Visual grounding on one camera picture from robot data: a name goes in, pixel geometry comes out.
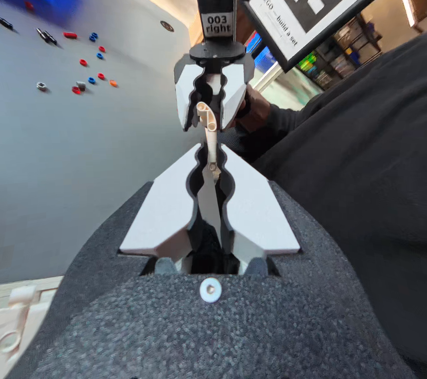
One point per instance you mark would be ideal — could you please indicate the person's right hand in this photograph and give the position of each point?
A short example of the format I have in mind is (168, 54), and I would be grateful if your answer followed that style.
(258, 112)

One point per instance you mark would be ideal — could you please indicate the stack of blue bins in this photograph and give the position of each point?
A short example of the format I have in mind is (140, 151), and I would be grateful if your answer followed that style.
(263, 55)

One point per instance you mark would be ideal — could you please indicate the grey round lego piece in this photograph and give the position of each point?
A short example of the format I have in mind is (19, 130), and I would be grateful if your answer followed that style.
(41, 86)

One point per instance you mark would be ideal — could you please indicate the white frame leg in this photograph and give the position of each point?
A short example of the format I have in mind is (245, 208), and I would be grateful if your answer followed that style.
(270, 77)

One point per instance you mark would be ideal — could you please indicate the grey mesh chair seat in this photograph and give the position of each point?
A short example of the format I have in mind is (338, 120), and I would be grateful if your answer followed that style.
(233, 140)

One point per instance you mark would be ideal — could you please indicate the tiny red lego piece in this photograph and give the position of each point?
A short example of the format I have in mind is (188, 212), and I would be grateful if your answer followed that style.
(29, 5)

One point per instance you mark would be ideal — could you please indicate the white lego cab assembly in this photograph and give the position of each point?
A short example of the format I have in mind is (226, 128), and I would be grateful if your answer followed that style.
(20, 302)

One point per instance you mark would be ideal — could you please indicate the translucent red lego stud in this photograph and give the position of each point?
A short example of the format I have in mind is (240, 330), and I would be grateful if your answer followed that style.
(76, 90)

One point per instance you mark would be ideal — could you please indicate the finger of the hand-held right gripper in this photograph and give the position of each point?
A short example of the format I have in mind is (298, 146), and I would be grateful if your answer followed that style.
(183, 98)
(235, 95)

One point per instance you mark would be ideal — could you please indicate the round desk grommet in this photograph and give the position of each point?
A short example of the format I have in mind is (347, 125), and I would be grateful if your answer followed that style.
(166, 26)

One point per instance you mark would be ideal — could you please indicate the blue double lego bush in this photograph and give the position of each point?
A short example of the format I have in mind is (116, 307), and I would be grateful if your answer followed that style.
(93, 36)

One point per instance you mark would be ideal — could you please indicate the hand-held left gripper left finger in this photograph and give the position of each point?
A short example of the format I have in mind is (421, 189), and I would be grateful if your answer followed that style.
(160, 212)

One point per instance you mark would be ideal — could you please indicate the storage shelf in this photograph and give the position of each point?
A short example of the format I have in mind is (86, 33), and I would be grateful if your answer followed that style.
(350, 45)

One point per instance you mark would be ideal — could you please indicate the black lego pin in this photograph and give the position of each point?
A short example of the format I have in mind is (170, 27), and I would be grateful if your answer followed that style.
(50, 38)
(41, 33)
(6, 23)

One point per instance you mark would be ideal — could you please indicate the person's right forearm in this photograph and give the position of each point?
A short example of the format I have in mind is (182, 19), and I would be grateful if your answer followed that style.
(283, 125)

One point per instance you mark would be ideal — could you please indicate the red lego pin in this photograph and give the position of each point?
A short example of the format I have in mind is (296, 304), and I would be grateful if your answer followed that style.
(70, 35)

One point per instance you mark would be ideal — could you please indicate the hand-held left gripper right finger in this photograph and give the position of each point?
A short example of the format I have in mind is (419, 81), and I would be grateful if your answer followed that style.
(257, 212)

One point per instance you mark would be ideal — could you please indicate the green items on shelf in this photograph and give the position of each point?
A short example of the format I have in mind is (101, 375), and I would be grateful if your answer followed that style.
(308, 62)

